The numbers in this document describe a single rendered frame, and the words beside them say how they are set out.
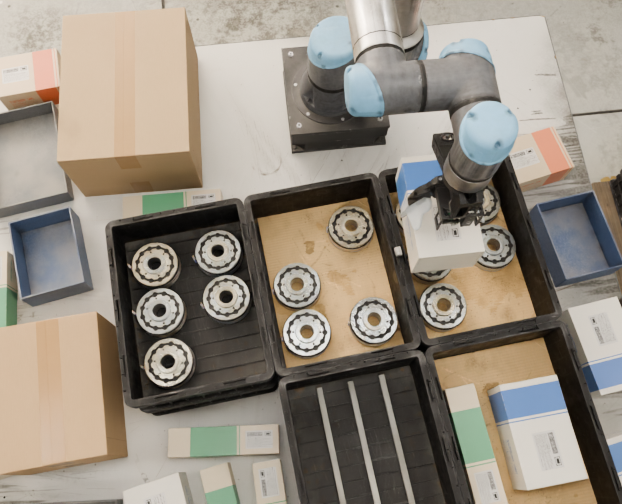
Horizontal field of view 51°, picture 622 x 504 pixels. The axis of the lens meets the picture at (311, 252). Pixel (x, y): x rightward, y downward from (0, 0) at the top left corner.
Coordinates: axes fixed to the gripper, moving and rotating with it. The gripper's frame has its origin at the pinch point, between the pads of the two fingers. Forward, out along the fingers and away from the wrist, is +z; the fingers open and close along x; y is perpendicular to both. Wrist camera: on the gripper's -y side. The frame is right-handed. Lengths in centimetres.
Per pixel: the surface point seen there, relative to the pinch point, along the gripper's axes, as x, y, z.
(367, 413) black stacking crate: -15.7, 33.5, 27.6
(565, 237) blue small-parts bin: 41, -4, 40
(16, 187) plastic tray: -96, -33, 41
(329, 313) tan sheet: -21.1, 11.4, 27.6
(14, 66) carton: -94, -64, 34
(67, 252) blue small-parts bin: -83, -14, 41
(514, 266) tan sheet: 21.8, 5.2, 27.6
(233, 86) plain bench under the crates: -39, -57, 41
